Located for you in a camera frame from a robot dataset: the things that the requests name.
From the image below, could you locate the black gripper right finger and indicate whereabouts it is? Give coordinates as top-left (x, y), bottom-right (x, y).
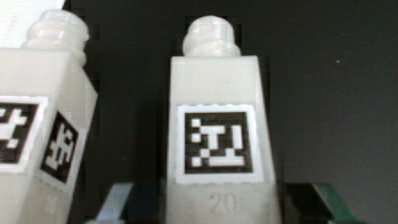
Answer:
top-left (281, 183), bottom-right (370, 224)

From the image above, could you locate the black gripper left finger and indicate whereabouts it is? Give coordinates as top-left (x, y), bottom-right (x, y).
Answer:
top-left (84, 182), bottom-right (159, 224)

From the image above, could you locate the white leg with tag 20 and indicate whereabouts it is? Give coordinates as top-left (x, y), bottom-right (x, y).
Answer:
top-left (166, 16), bottom-right (283, 224)

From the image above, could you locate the white leg far right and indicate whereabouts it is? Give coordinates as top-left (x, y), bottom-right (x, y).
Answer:
top-left (0, 10), bottom-right (98, 224)

